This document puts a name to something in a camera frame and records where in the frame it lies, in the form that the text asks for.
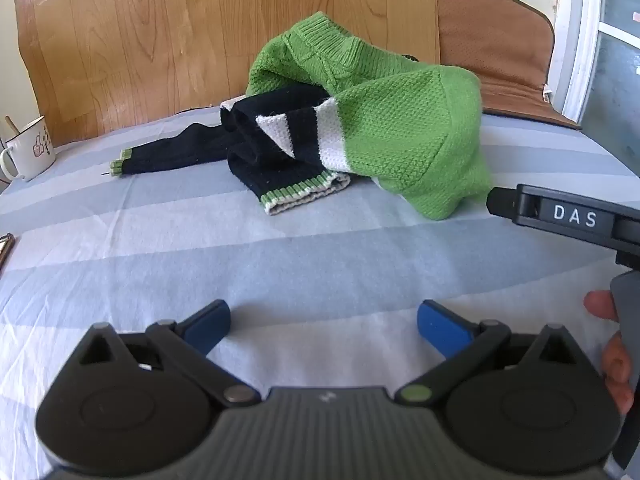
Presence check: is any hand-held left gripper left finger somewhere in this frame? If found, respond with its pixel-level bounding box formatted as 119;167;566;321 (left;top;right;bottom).
75;300;262;408

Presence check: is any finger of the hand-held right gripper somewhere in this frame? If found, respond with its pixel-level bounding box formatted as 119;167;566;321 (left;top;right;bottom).
486;186;520;222

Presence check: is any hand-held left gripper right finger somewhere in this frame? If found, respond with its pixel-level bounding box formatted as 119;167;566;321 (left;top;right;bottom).
395;300;585;408

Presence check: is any green and navy knit sweater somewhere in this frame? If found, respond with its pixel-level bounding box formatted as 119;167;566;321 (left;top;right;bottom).
110;11;493;222

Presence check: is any person's right hand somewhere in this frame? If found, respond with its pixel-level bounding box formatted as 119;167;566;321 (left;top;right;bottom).
584;290;637;416

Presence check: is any brown cushion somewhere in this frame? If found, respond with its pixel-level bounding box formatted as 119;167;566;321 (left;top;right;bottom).
435;0;583;131

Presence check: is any flat dark-edged object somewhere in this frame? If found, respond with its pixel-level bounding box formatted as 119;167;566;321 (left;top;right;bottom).
0;232;16;275

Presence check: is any white enamel mug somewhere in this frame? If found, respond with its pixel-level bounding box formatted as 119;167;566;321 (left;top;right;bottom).
0;116;57;182

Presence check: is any wooden headboard panel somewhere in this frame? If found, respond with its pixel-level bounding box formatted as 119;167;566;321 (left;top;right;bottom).
12;0;442;148

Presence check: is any white window frame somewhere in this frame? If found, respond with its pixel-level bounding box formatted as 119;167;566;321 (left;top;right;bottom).
550;0;640;121

